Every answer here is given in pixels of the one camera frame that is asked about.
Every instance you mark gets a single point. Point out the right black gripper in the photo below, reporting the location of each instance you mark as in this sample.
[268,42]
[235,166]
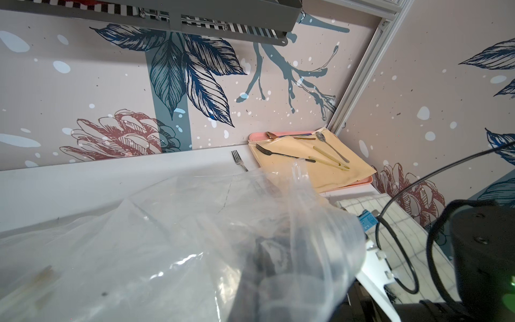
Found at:
[358,305]

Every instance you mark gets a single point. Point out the black white patterned scarf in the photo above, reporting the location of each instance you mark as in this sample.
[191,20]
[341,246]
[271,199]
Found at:
[290,253]

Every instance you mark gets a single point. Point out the clear plastic vacuum bag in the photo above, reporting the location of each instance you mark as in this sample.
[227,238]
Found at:
[169,253]

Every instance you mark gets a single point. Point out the cream checked cloth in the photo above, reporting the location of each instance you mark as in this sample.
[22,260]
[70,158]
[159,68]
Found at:
[413,239]

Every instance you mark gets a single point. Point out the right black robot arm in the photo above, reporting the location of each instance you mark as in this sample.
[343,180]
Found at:
[465,275]

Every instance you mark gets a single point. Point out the gold cutlery piece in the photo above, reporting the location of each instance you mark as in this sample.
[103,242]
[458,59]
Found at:
[328,159]

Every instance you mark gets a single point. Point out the silver spoon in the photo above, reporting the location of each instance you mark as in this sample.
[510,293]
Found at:
[322,138]

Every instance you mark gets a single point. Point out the silver fork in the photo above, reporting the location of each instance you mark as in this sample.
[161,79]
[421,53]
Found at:
[237,159]

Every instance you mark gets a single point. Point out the copper spoon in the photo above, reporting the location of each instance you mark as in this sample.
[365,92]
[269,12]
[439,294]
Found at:
[273,136]

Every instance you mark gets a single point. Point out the pink tray under placemat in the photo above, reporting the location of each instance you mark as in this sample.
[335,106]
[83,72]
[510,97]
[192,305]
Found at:
[257,136]

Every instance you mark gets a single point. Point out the black handled spoon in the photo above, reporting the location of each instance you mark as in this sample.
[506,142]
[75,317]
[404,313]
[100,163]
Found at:
[271,153]

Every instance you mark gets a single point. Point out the black wall basket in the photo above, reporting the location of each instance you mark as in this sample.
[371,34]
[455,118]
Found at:
[252,21]

